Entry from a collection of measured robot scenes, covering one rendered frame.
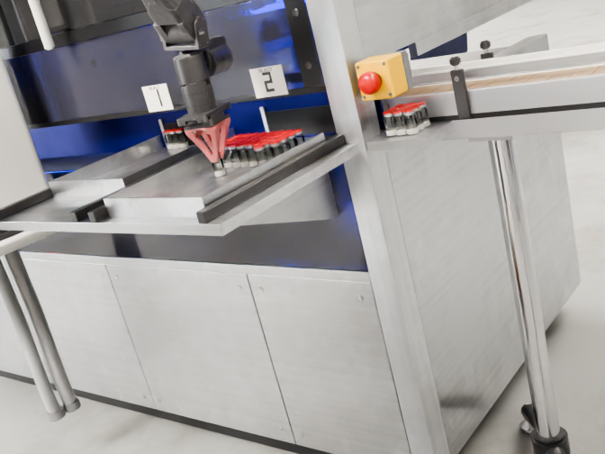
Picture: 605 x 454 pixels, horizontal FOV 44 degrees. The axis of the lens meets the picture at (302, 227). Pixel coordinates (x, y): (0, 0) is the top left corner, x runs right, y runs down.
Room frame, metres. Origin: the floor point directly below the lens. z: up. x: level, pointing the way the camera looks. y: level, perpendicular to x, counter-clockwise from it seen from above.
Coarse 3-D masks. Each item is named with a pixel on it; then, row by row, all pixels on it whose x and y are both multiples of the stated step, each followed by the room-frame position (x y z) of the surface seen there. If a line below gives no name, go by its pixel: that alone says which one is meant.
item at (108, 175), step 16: (144, 144) 1.85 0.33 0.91; (160, 144) 1.89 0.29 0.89; (112, 160) 1.77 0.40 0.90; (128, 160) 1.80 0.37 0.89; (144, 160) 1.78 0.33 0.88; (160, 160) 1.55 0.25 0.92; (176, 160) 1.58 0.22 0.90; (64, 176) 1.67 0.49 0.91; (80, 176) 1.70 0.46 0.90; (96, 176) 1.73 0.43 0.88; (112, 176) 1.70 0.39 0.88; (128, 176) 1.48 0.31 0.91; (144, 176) 1.51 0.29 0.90; (64, 192) 1.61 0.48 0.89; (80, 192) 1.57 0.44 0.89; (96, 192) 1.53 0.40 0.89; (112, 192) 1.50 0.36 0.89
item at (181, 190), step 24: (312, 144) 1.38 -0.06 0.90; (168, 168) 1.45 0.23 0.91; (192, 168) 1.49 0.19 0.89; (240, 168) 1.43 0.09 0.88; (264, 168) 1.28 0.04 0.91; (120, 192) 1.36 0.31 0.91; (144, 192) 1.40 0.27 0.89; (168, 192) 1.39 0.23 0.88; (192, 192) 1.35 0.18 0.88; (216, 192) 1.18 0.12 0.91; (120, 216) 1.31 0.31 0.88; (144, 216) 1.27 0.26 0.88; (168, 216) 1.22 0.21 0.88; (192, 216) 1.18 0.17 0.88
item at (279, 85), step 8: (256, 72) 1.54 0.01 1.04; (272, 72) 1.51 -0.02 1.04; (280, 72) 1.50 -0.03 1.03; (256, 80) 1.54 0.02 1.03; (264, 80) 1.53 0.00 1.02; (280, 80) 1.50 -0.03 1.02; (256, 88) 1.55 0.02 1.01; (264, 88) 1.53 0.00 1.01; (280, 88) 1.51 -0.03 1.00; (264, 96) 1.54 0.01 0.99
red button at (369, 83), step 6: (366, 72) 1.34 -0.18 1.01; (372, 72) 1.34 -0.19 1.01; (360, 78) 1.34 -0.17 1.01; (366, 78) 1.33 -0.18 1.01; (372, 78) 1.33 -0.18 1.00; (378, 78) 1.33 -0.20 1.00; (360, 84) 1.34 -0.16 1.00; (366, 84) 1.33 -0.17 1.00; (372, 84) 1.33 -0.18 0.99; (378, 84) 1.33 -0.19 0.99; (366, 90) 1.33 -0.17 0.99; (372, 90) 1.33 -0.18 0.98
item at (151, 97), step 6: (162, 84) 1.73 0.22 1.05; (144, 90) 1.77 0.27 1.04; (150, 90) 1.76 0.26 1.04; (156, 90) 1.75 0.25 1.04; (162, 90) 1.73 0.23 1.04; (150, 96) 1.76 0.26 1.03; (156, 96) 1.75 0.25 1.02; (162, 96) 1.74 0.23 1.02; (168, 96) 1.72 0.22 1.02; (150, 102) 1.77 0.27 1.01; (156, 102) 1.75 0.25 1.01; (162, 102) 1.74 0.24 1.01; (168, 102) 1.73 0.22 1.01; (150, 108) 1.77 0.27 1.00; (156, 108) 1.76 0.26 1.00; (162, 108) 1.74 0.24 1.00; (168, 108) 1.73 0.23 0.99
